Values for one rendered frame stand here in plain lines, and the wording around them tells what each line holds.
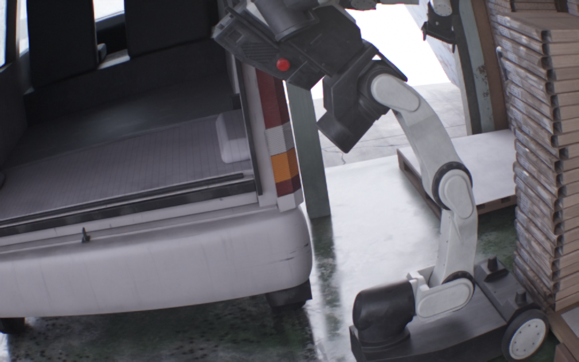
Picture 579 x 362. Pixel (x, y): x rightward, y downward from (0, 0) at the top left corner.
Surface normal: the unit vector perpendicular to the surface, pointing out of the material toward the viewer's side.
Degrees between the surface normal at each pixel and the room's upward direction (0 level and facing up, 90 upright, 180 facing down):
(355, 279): 0
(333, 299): 0
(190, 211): 90
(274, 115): 85
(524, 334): 90
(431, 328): 0
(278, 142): 85
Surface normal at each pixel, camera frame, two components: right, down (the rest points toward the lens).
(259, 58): 0.05, 0.36
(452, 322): -0.16, -0.94
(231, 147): -0.05, -0.55
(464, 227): 0.33, 0.59
